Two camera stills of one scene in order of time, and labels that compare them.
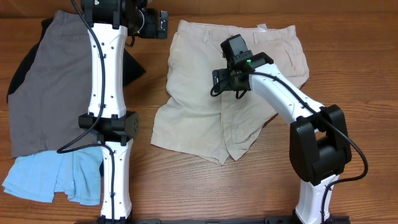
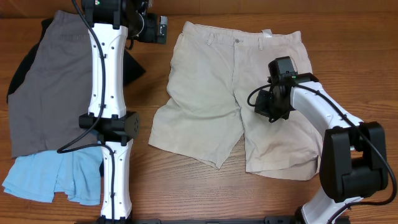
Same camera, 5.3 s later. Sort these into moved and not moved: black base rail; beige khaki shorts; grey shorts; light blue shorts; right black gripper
Moved: beige khaki shorts; right black gripper
Not moved: black base rail; light blue shorts; grey shorts
